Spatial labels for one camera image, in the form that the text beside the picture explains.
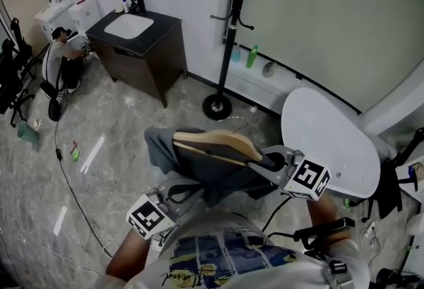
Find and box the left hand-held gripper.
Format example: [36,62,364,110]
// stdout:
[127,178,207,241]

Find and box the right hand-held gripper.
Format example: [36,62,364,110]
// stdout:
[246,144,332,202]

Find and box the dark grey garment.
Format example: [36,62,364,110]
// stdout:
[144,127,278,206]

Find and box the wooden clothes hanger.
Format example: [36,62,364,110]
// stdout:
[172,117,264,168]

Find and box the person's left forearm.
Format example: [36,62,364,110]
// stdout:
[105,224,157,283]

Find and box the person's right forearm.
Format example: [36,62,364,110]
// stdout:
[306,194,346,233]

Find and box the white bathtub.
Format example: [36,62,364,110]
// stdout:
[280,87,382,200]

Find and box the person's white printed shirt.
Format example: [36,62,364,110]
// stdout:
[95,213,370,289]

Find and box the grey pumice stone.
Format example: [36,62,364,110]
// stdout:
[261,61,278,78]

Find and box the long white floor strip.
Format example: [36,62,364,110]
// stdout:
[80,136,106,174]

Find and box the green bottle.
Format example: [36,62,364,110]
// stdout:
[245,44,259,69]

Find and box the white power strip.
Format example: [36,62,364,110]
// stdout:
[359,221,377,239]

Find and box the green and red brush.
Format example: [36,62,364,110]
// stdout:
[68,140,81,161]

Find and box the black office chair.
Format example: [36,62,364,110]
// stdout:
[0,17,37,128]
[347,127,424,223]

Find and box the black coat rack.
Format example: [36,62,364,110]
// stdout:
[202,0,292,121]

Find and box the dark wooden vanity cabinet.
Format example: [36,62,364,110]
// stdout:
[85,11,189,109]

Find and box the black stool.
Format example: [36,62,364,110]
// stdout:
[40,80,63,122]

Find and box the green bucket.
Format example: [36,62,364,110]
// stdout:
[17,121,40,151]

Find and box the white sink basin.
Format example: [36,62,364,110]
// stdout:
[104,13,155,39]

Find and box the white water dispenser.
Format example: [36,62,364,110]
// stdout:
[68,0,103,37]

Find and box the white utility sink cabinet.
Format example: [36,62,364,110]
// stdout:
[34,0,76,40]

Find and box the wooden board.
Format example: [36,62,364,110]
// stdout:
[0,0,52,57]

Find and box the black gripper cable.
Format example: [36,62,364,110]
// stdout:
[263,196,293,236]

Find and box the black shoulder camera mount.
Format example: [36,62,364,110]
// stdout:
[293,217,356,254]

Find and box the black floor cable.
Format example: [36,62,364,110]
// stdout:
[54,91,113,259]

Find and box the grey strap with black buckle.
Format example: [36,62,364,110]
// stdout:
[323,257,354,289]

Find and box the white floor cable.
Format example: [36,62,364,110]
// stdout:
[0,214,115,276]

